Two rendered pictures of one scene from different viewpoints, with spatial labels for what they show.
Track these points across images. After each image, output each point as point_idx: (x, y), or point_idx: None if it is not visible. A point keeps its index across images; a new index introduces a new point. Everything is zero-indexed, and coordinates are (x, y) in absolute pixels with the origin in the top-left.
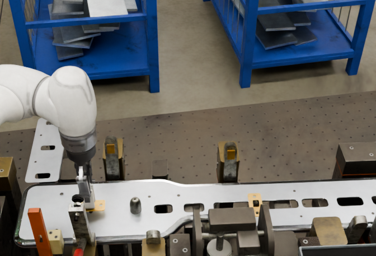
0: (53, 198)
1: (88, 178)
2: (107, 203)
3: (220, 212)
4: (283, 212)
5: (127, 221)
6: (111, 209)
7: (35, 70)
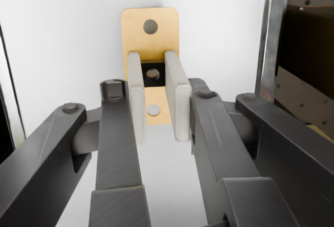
0: (95, 181)
1: (252, 161)
2: (107, 0)
3: None
4: None
5: None
6: None
7: None
